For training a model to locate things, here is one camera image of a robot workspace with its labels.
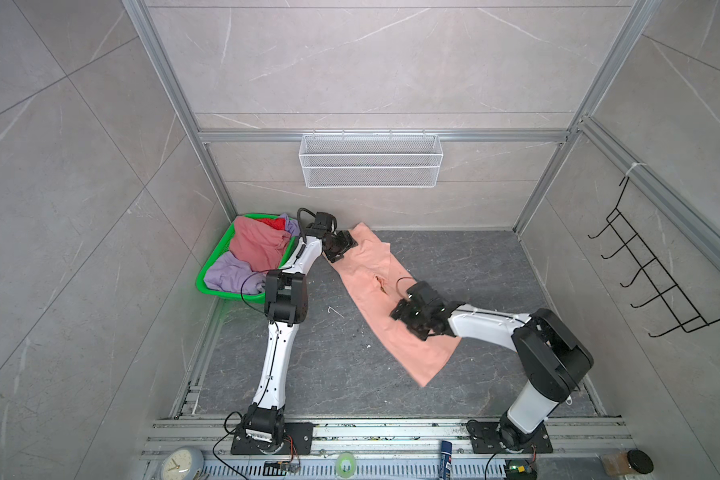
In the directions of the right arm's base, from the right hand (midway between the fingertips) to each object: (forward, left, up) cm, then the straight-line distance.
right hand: (397, 316), depth 93 cm
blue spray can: (-38, -8, 0) cm, 39 cm away
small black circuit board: (-38, +32, -4) cm, 50 cm away
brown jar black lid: (-40, -46, +7) cm, 61 cm away
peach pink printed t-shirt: (+13, +6, 0) cm, 14 cm away
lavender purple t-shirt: (+15, +55, +4) cm, 57 cm away
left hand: (+30, +14, +3) cm, 34 cm away
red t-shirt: (+33, +41, +10) cm, 54 cm away
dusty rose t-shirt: (+26, +47, +7) cm, 54 cm away
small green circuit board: (-40, -26, -3) cm, 48 cm away
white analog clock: (-37, +53, +2) cm, 65 cm away
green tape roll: (-38, +15, -2) cm, 41 cm away
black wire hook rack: (-11, -55, +31) cm, 64 cm away
